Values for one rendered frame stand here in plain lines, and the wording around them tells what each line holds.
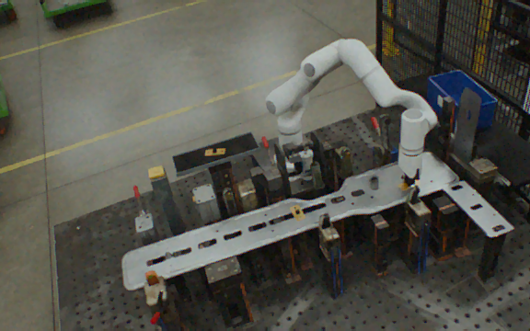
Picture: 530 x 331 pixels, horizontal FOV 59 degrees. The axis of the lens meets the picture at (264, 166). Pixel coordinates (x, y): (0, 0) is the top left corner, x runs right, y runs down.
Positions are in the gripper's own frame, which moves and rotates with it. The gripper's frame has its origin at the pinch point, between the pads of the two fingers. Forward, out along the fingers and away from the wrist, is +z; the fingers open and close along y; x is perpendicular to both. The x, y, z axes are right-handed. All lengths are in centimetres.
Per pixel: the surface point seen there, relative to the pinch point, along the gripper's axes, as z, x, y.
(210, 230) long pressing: 3, -82, -11
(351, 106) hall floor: 102, 70, -205
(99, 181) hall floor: 102, -156, -207
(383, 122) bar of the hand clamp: -15.7, -0.7, -20.6
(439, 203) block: 4.9, 5.7, 12.5
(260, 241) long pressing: 3, -65, 3
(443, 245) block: 24.6, 6.3, 17.8
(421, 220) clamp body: 1.5, -6.8, 19.9
